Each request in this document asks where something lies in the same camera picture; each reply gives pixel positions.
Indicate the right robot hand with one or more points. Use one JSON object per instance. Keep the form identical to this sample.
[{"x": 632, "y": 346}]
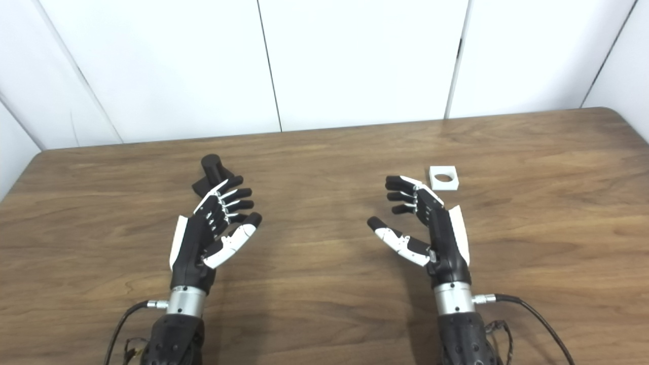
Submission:
[{"x": 446, "y": 243}]

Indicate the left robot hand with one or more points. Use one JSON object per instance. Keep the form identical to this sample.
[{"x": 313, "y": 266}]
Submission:
[{"x": 195, "y": 248}]

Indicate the white square piece with hole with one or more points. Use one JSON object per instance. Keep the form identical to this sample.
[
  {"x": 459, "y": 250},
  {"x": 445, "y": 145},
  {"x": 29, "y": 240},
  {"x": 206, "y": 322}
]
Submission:
[{"x": 450, "y": 183}]

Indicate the black peg with square base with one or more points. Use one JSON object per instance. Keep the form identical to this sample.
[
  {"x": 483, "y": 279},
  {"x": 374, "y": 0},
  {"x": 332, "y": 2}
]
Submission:
[{"x": 210, "y": 170}]

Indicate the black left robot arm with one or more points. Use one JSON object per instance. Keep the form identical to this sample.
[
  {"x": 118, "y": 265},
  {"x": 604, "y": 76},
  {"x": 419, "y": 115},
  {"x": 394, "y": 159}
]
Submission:
[{"x": 175, "y": 329}]

